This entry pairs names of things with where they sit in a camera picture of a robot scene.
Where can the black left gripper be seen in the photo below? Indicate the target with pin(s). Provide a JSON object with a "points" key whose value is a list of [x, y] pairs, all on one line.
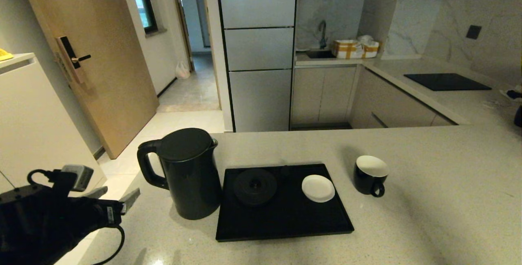
{"points": [[100, 215]]}

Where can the black electric kettle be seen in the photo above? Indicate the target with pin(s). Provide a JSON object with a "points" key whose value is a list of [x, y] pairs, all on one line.
{"points": [[191, 179]]}

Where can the white saucer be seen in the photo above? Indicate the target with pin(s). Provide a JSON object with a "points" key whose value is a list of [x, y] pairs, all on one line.
{"points": [[318, 188]]}

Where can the black cup white inside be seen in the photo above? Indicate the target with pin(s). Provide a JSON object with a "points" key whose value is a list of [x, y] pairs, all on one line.
{"points": [[367, 179]]}

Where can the white storage cabinet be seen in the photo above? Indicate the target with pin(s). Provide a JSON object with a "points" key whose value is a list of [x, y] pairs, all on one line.
{"points": [[36, 134]]}

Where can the light wooden door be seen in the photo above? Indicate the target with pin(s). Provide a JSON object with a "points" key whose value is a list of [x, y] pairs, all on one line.
{"points": [[106, 53]]}

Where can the white plastic bag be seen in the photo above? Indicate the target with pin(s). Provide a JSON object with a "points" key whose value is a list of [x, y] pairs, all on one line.
{"points": [[182, 70]]}

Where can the black rectangular serving tray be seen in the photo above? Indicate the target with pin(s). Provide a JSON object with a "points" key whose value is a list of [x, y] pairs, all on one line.
{"points": [[285, 224]]}

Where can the yellow object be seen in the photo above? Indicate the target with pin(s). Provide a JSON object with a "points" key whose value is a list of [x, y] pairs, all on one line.
{"points": [[5, 54]]}

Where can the dark framed window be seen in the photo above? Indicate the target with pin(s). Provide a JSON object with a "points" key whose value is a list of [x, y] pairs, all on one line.
{"points": [[146, 0]]}

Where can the grey refrigerator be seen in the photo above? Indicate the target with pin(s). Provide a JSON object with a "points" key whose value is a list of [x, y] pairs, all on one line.
{"points": [[259, 49]]}

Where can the beige cabinet under sink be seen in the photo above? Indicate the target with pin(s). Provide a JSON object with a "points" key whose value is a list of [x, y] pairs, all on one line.
{"points": [[322, 93]]}

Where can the dark kitchen sink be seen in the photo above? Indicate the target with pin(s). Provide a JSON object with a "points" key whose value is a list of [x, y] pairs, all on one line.
{"points": [[320, 53]]}

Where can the metal kitchen faucet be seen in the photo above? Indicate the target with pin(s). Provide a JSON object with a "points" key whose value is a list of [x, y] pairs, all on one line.
{"points": [[323, 32]]}

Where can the cardboard box with yellow tape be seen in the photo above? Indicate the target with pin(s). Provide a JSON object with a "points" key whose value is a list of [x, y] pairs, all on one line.
{"points": [[347, 49]]}

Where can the beige cabinet under cooktop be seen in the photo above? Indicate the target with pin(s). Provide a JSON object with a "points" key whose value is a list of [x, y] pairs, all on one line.
{"points": [[395, 106]]}

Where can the white crumpled bag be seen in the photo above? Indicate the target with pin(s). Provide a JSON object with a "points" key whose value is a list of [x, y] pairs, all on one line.
{"points": [[366, 39]]}

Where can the black induction cooktop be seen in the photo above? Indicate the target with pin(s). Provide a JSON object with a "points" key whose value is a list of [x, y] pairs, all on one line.
{"points": [[447, 80]]}

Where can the dark round object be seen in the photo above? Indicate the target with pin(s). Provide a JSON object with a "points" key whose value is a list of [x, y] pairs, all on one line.
{"points": [[519, 116]]}

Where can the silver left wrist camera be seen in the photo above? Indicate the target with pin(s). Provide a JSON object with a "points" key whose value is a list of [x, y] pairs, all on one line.
{"points": [[79, 177]]}

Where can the wooden door frame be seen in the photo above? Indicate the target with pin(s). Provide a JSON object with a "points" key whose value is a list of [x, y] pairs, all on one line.
{"points": [[184, 24]]}

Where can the black wall socket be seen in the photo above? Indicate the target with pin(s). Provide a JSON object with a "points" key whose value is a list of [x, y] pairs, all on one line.
{"points": [[474, 32]]}

